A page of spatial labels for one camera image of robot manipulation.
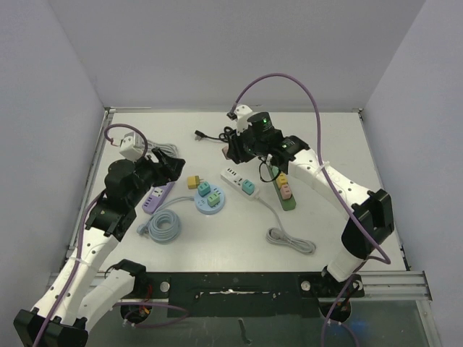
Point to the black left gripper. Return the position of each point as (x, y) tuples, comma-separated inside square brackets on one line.
[(166, 170)]

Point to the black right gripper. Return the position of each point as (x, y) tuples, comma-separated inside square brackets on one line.
[(235, 151)]

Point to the yellow olive charger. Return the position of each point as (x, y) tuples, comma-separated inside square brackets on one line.
[(193, 182)]

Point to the teal charger dark base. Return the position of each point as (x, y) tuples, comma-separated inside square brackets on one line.
[(248, 187)]

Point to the mint green charger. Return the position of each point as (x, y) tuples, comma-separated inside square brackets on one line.
[(214, 199)]

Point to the small pink charger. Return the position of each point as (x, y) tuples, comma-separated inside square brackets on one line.
[(285, 192)]

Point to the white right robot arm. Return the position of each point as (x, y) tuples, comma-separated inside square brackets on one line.
[(369, 214)]

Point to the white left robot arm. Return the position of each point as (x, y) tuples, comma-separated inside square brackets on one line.
[(69, 310)]

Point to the white USB power strip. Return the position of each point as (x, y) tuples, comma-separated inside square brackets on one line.
[(234, 180)]

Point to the round blue power socket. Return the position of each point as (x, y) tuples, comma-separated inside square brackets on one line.
[(202, 202)]

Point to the green power strip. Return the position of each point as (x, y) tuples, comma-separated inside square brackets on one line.
[(286, 205)]

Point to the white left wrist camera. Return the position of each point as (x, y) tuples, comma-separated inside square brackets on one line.
[(132, 146)]

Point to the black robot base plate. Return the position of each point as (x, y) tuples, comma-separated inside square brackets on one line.
[(213, 294)]

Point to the aluminium frame rail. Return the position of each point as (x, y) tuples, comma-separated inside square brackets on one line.
[(396, 310)]

